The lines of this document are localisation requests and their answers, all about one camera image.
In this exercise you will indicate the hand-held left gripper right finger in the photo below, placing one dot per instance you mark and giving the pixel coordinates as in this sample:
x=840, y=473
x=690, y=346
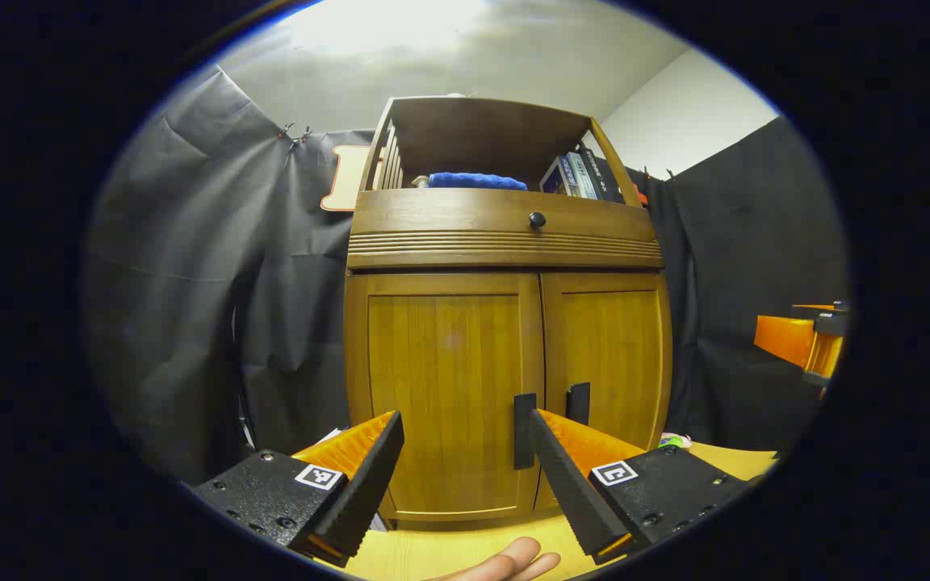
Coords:
x=566, y=484

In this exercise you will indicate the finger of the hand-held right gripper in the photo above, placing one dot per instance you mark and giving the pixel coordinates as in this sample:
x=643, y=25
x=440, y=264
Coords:
x=827, y=355
x=784, y=339

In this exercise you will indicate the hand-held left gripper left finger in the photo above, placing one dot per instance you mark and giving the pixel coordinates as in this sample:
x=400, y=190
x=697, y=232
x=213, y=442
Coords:
x=368, y=476

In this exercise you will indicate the wooden shoe cabinet door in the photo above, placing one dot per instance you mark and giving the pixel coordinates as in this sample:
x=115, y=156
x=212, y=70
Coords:
x=610, y=347
x=449, y=363

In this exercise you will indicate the wooden double-door shoe cabinet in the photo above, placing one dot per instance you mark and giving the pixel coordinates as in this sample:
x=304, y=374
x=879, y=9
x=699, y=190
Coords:
x=481, y=129

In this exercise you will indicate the wooden cabinet drawer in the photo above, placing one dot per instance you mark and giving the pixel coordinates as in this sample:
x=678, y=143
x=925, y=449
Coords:
x=449, y=218

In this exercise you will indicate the green and pink plush toy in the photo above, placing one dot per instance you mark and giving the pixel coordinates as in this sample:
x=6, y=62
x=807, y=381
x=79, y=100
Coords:
x=675, y=441

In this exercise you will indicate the grey spine book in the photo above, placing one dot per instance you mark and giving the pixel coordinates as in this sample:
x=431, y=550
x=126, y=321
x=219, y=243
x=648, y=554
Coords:
x=582, y=176

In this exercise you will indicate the black backdrop cloth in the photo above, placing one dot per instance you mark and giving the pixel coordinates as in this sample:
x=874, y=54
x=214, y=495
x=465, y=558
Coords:
x=190, y=282

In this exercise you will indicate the black drawer knob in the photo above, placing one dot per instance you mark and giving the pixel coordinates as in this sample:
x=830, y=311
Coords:
x=537, y=219

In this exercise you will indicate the blue spine book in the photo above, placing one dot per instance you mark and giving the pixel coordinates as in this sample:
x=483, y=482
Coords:
x=555, y=177

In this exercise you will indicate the blue folded towel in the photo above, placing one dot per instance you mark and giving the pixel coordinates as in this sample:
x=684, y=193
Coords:
x=477, y=181

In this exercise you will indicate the ceiling light panel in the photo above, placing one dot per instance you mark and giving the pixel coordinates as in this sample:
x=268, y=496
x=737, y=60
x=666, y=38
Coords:
x=384, y=24

